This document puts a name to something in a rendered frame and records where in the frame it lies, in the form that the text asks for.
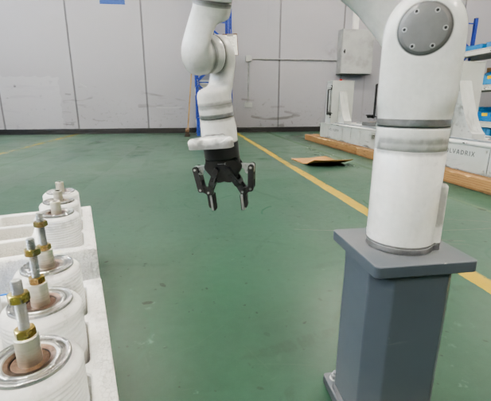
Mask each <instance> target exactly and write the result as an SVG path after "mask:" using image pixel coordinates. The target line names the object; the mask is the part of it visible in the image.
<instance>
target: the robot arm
mask: <svg viewBox="0 0 491 401"><path fill-rule="evenodd" d="M341 1H342V2H343V3H344V4H346V5H347V7H348V8H350V9H351V10H352V11H353V12H354V13H355V14H356V15H357V16H358V17H359V18H360V20H362V22H363V23H364V24H365V25H366V26H367V28H368V29H369V31H370V32H371V33H372V35H373V36H374V37H375V38H376V40H377V41H378V42H379V44H380V46H381V47H382V49H381V59H380V78H379V88H378V97H377V121H376V125H377V126H376V137H375V145H374V154H373V163H372V180H371V188H370V197H369V205H368V221H367V227H366V239H365V241H366V243H367V244H368V245H369V246H371V247H373V248H375V249H376V250H379V251H383V252H386V253H389V254H393V255H404V256H420V255H426V254H429V253H431V252H432V251H434V250H439V246H440V241H441V235H442V226H443V221H444V215H445V210H446V200H447V194H448V189H449V187H448V185H447V184H445V183H442V182H443V176H444V170H445V164H446V155H447V148H448V143H449V137H450V127H451V123H452V118H453V113H454V109H455V105H456V102H457V99H458V90H459V85H460V80H461V75H462V66H463V61H464V56H465V51H466V42H467V36H468V28H469V19H468V14H467V11H466V8H465V6H464V4H463V2H462V0H341ZM231 9H232V0H193V6H192V9H191V12H190V15H189V20H188V23H187V26H186V29H185V34H184V37H183V40H182V43H181V58H182V62H183V64H184V66H185V68H186V70H187V71H188V72H189V73H191V74H193V75H195V76H201V75H207V74H210V77H209V82H208V86H207V87H205V88H202V89H201V90H200V91H199V92H198V93H197V105H198V111H199V116H200V121H201V138H191V139H190V140H189V141H188V146H189V150H204V156H205V164H204V165H196V166H194V167H193V176H194V178H195V182H196V184H197V189H198V192H199V193H205V194H207V196H208V206H209V207H210V208H212V210H213V211H216V209H217V202H216V193H214V189H215V187H216V183H221V182H224V181H225V182H232V183H233V185H234V186H235V187H236V188H237V189H238V190H239V191H240V203H241V210H245V209H246V207H247V206H248V195H247V193H248V192H251V191H253V189H254V188H255V163H254V162H251V163H243V162H242V161H241V159H240V150H239V143H238V137H237V129H236V122H235V119H234V114H233V106H232V85H233V79H234V71H235V65H236V56H235V51H234V48H233V46H232V43H231V42H230V40H229V39H228V38H227V37H226V36H224V35H220V34H214V35H213V32H214V29H215V28H216V26H217V25H218V24H220V23H221V22H224V21H227V20H228V19H229V17H230V14H231ZM242 168H243V169H244V170H245V173H247V185H245V183H244V180H243V178H242V177H241V175H240V171H241V169H242ZM205 171H206V172H207V173H208V174H209V175H210V176H211V177H210V180H209V183H208V186H206V184H205V179H204V175H203V174H204V173H205Z"/></svg>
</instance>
